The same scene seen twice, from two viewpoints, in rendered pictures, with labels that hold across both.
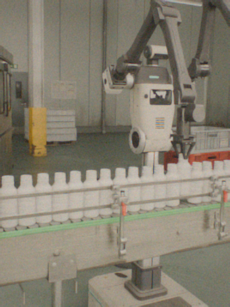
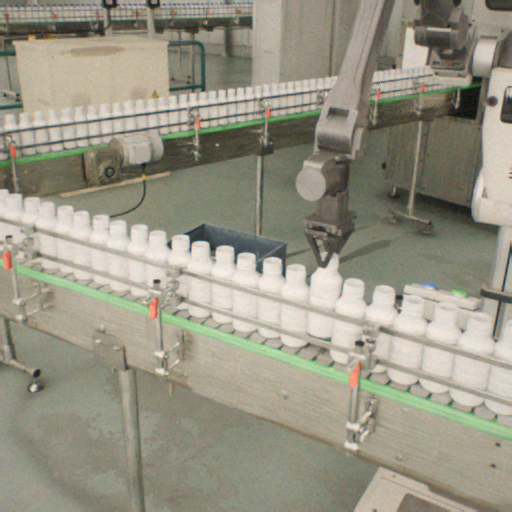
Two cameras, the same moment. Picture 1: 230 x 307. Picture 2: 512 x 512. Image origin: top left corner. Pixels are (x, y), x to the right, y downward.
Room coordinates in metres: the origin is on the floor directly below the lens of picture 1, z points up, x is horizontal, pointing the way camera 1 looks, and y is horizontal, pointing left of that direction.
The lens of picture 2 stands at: (0.84, -1.12, 1.68)
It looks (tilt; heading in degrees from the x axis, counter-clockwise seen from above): 24 degrees down; 57
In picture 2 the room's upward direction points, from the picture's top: 1 degrees clockwise
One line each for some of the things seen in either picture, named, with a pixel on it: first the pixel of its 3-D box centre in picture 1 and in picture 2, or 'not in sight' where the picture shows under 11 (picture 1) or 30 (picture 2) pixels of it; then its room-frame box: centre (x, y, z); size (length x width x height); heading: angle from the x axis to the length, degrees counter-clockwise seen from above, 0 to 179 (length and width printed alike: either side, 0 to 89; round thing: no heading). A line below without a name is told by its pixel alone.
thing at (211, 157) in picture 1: (197, 160); not in sight; (4.02, -0.86, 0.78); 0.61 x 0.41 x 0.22; 123
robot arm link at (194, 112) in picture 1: (191, 106); (328, 160); (1.53, -0.29, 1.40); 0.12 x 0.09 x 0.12; 26
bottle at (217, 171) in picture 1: (217, 180); (408, 339); (1.63, -0.44, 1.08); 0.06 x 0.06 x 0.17
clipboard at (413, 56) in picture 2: not in sight; (415, 48); (4.55, 2.44, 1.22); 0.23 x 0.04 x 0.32; 99
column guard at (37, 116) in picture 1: (37, 131); not in sight; (9.01, 1.80, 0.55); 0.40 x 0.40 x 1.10; 27
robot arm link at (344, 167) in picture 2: (184, 114); (333, 174); (1.56, -0.27, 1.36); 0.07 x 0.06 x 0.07; 26
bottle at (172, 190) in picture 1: (172, 184); (295, 305); (1.52, -0.23, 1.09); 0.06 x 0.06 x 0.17
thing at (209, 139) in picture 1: (197, 139); not in sight; (4.02, -0.85, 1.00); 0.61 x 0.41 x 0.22; 124
